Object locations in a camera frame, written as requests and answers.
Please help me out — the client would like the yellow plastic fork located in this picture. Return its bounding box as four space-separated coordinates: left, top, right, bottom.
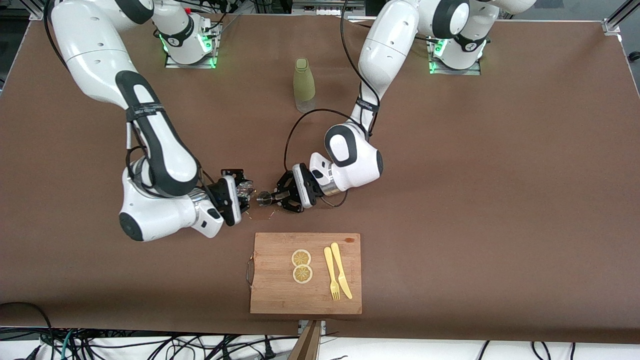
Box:
323 246 341 302

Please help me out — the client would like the wooden cutting board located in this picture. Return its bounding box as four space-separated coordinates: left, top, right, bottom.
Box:
245 232 363 315

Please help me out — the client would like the yellow plastic knife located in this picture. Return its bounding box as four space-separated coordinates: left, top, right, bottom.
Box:
330 242 353 300

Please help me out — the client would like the green sleeved glass bottle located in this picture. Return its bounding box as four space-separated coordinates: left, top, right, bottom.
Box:
293 58 317 113

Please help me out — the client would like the wooden bar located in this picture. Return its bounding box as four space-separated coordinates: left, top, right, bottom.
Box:
287 321 322 360

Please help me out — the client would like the grey equipment box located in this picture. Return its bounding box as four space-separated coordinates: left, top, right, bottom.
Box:
291 0 367 16

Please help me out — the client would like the brown table cover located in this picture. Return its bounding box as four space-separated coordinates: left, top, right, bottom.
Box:
0 9 640 346

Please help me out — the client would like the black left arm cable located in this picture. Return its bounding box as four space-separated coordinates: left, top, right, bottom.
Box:
283 0 381 207

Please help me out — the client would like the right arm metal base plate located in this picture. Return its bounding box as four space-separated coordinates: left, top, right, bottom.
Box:
165 22 222 69

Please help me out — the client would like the small metal bracket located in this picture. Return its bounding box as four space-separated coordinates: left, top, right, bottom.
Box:
298 320 327 337

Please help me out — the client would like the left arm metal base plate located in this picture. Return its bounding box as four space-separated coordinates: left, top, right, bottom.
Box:
427 37 482 76

